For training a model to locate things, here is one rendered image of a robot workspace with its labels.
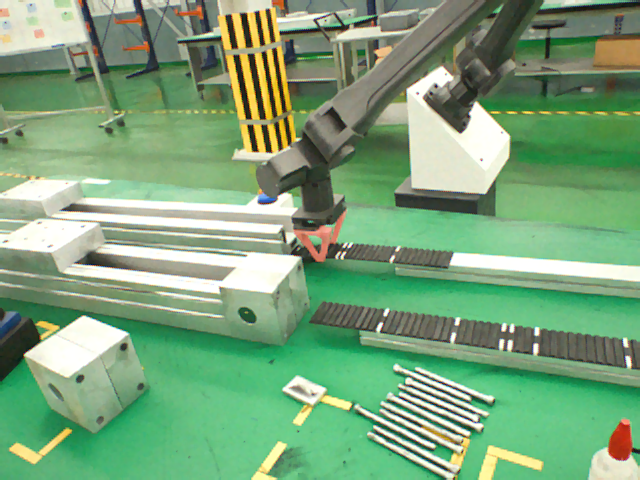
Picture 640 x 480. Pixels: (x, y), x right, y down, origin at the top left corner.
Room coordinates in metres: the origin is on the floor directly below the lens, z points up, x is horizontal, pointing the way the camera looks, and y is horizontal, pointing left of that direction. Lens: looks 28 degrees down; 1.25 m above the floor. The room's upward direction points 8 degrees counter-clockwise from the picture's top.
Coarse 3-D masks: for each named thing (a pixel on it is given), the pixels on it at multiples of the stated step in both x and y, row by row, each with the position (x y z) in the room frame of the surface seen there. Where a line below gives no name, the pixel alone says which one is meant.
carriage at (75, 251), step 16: (32, 224) 0.90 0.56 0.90; (48, 224) 0.89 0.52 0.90; (64, 224) 0.88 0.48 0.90; (80, 224) 0.87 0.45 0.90; (96, 224) 0.86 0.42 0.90; (0, 240) 0.84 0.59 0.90; (16, 240) 0.83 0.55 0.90; (32, 240) 0.82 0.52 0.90; (48, 240) 0.81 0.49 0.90; (64, 240) 0.80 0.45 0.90; (80, 240) 0.81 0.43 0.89; (96, 240) 0.84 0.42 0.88; (0, 256) 0.82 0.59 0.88; (16, 256) 0.80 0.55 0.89; (32, 256) 0.78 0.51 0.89; (48, 256) 0.77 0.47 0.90; (64, 256) 0.78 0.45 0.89; (80, 256) 0.80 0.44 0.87
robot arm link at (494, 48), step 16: (512, 0) 0.89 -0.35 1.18; (528, 0) 0.86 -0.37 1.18; (544, 0) 0.89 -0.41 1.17; (496, 16) 0.95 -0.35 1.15; (512, 16) 0.90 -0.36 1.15; (528, 16) 0.90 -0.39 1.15; (480, 32) 1.05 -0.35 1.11; (496, 32) 0.95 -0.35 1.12; (512, 32) 0.92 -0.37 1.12; (464, 48) 1.06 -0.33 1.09; (480, 48) 1.01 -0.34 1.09; (496, 48) 0.97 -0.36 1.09; (512, 48) 0.99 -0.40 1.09; (464, 64) 1.06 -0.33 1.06; (496, 64) 0.99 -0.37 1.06; (512, 64) 1.01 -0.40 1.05; (496, 80) 1.01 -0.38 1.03
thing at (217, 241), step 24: (0, 216) 1.12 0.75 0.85; (24, 216) 1.08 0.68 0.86; (48, 216) 1.05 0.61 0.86; (72, 216) 1.02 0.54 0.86; (96, 216) 1.00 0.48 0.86; (120, 216) 0.98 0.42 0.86; (144, 216) 1.02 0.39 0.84; (168, 216) 1.00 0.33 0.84; (192, 216) 0.97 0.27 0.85; (216, 216) 0.94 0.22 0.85; (240, 216) 0.92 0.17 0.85; (264, 216) 0.89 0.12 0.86; (288, 216) 0.87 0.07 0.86; (120, 240) 0.98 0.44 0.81; (144, 240) 0.94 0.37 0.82; (168, 240) 0.91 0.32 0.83; (192, 240) 0.88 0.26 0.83; (216, 240) 0.86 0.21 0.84; (240, 240) 0.83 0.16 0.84; (264, 240) 0.82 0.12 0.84; (288, 240) 0.84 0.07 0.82
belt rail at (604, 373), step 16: (368, 336) 0.57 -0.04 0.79; (384, 336) 0.55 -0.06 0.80; (400, 336) 0.54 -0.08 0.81; (416, 352) 0.53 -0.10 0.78; (432, 352) 0.52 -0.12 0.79; (448, 352) 0.51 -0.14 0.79; (464, 352) 0.51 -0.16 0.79; (480, 352) 0.50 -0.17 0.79; (496, 352) 0.49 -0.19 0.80; (512, 352) 0.48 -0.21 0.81; (528, 368) 0.47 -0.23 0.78; (544, 368) 0.46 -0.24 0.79; (560, 368) 0.46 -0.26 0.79; (576, 368) 0.45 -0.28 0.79; (592, 368) 0.44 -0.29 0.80; (608, 368) 0.43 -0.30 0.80; (624, 368) 0.43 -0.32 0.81; (624, 384) 0.43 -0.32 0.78
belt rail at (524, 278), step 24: (408, 264) 0.73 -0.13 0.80; (456, 264) 0.70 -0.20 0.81; (480, 264) 0.69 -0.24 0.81; (504, 264) 0.68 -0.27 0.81; (528, 264) 0.67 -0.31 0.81; (552, 264) 0.66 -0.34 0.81; (576, 264) 0.65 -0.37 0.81; (600, 264) 0.64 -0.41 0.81; (552, 288) 0.63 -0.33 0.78; (576, 288) 0.62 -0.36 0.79; (600, 288) 0.60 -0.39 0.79; (624, 288) 0.60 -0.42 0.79
